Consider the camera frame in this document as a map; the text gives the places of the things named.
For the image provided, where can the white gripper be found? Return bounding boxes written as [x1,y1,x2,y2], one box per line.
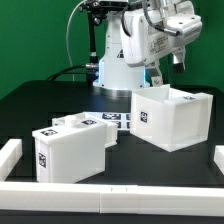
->
[160,0,202,74]

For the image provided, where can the white drawer cabinet shell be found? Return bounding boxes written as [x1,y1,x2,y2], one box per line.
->
[130,85,213,152]

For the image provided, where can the white front drawer box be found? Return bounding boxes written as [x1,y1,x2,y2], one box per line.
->
[32,116,117,183]

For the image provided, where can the white drawer box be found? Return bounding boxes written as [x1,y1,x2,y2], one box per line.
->
[52,112,99,128]
[32,116,117,183]

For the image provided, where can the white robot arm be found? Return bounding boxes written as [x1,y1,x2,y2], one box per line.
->
[91,0,202,97]

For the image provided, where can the white rear drawer box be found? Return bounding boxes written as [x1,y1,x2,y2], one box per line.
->
[52,112,99,128]

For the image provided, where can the white fiducial marker sheet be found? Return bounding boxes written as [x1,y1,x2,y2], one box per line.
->
[90,112,131,131]

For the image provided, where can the white right fence block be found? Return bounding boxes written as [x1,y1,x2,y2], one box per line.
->
[214,145,224,175]

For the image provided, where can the white fence block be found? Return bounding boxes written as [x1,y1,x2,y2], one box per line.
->
[214,145,224,175]
[0,139,22,182]

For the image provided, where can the white left fence block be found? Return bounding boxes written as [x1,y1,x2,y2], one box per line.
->
[0,139,22,182]

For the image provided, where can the black camera stand pole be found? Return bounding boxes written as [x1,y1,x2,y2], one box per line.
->
[80,0,128,71]

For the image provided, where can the grey and black cables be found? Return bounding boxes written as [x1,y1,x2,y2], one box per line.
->
[46,3,101,82]

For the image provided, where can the white front fence rail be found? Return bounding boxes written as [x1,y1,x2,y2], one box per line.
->
[0,182,224,217]

